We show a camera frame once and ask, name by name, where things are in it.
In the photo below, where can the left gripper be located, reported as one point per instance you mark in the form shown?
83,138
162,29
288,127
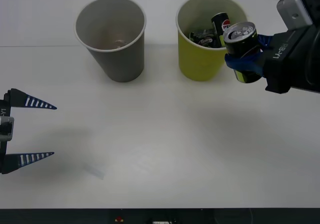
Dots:
5,109

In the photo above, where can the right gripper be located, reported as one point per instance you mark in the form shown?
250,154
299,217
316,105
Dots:
287,62

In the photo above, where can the black drink can silver top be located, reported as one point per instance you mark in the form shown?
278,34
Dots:
243,47

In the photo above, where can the yellow-green plastic bin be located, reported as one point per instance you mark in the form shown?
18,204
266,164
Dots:
200,64

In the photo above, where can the grey plastic bin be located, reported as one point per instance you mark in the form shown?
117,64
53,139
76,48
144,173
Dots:
125,64

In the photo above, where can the red button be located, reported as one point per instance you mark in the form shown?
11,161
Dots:
119,219

